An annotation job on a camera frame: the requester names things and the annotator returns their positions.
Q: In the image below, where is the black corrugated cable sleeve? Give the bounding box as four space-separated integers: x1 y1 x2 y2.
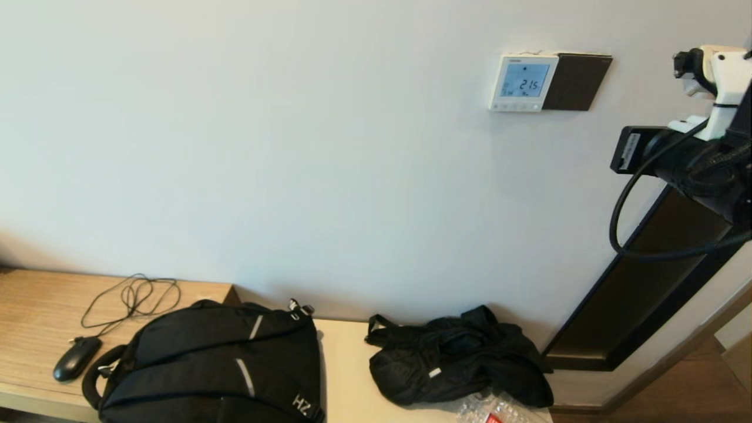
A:
676 138 752 197

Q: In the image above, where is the black computer mouse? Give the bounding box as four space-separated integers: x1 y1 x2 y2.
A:
53 337 103 382

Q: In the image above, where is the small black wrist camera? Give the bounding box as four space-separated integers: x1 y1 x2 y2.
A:
673 49 706 81

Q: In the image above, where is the thin black mouse cable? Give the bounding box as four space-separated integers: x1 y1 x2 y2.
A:
69 274 182 344

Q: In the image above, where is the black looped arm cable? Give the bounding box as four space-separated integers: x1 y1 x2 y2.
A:
609 119 752 262

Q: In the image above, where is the large black backpack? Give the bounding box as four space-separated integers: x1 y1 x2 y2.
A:
82 300 325 423

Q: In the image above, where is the white wall thermostat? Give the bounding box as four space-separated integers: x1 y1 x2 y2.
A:
489 54 560 112

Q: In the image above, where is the dark brown wall switch panel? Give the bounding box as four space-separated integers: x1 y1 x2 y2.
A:
542 53 613 112

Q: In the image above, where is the white wrist camera mount bracket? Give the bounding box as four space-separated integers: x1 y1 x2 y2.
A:
669 45 752 142

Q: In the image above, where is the dark brown door frame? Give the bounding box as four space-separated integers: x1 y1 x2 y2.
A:
540 44 752 372

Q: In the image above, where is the clear plastic bag red label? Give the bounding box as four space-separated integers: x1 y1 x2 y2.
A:
452 391 550 423

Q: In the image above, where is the small crumpled black bag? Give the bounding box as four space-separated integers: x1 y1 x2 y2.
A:
364 304 554 409

